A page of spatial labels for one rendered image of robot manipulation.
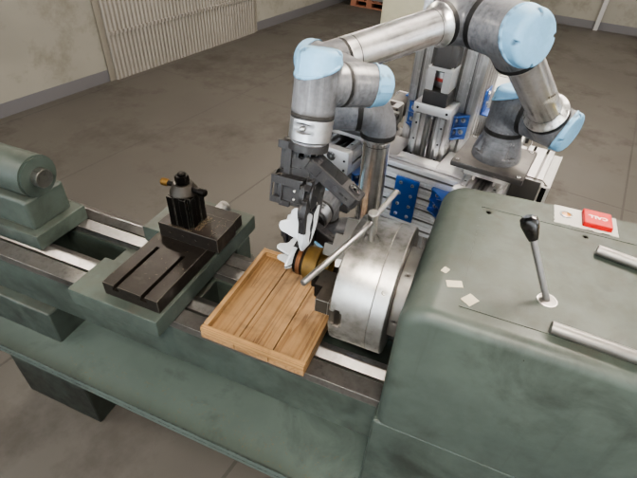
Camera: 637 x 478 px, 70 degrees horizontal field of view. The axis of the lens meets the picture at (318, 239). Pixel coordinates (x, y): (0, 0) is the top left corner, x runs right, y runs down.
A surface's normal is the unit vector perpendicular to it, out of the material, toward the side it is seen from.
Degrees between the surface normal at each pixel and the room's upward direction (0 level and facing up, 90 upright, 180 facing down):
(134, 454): 0
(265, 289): 0
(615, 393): 90
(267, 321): 0
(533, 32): 85
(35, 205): 90
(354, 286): 53
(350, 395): 90
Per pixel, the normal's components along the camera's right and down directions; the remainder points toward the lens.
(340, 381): 0.04, -0.77
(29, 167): 0.92, 0.27
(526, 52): 0.48, 0.49
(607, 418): -0.39, 0.57
